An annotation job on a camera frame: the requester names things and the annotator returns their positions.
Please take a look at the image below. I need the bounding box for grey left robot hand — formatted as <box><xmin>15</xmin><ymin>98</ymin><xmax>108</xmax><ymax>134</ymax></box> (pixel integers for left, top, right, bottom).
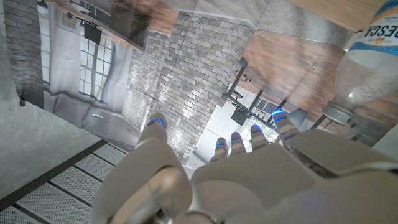
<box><xmin>90</xmin><ymin>108</ymin><xmax>398</xmax><ymax>224</ymax></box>

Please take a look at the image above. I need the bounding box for clear plastic water bottle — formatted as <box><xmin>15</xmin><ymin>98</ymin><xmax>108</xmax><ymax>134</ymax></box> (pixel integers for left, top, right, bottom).
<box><xmin>322</xmin><ymin>0</ymin><xmax>398</xmax><ymax>126</ymax></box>

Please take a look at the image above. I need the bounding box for printed office backdrop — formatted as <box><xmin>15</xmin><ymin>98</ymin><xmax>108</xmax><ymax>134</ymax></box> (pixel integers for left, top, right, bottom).
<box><xmin>2</xmin><ymin>0</ymin><xmax>398</xmax><ymax>166</ymax></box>

